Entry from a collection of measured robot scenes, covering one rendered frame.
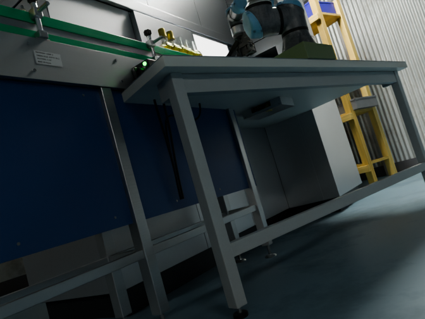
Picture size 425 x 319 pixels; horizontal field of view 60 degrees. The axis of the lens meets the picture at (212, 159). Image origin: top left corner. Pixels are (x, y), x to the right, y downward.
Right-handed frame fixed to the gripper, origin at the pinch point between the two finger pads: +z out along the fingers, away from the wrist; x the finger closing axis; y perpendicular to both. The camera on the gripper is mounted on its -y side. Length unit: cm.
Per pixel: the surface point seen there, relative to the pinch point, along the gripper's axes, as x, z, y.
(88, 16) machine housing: -69, -32, -31
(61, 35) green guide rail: -109, 0, -2
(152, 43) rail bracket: -71, -3, 0
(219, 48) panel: 35, -34, -31
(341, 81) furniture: -6, 25, 45
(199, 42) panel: 11.8, -33.7, -30.4
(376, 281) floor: -73, 91, 53
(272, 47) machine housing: 75, -32, -11
